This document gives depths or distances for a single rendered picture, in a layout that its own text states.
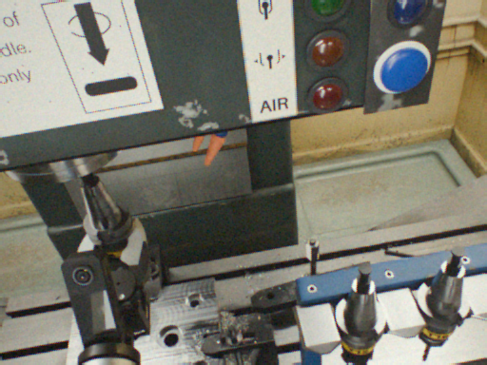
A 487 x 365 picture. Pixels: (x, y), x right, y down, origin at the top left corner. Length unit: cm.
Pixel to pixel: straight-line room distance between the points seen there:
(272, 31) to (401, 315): 47
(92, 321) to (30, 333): 60
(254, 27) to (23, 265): 156
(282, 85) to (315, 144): 142
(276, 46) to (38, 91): 14
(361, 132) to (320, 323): 117
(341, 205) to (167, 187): 68
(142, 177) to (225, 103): 90
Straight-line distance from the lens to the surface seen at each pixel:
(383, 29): 30
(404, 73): 32
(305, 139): 169
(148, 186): 122
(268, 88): 30
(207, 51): 29
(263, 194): 130
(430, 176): 180
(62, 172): 51
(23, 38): 29
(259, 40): 29
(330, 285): 67
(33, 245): 182
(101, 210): 63
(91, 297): 56
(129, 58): 29
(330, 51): 29
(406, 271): 70
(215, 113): 31
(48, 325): 116
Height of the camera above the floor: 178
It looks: 43 degrees down
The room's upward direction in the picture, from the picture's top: 9 degrees counter-clockwise
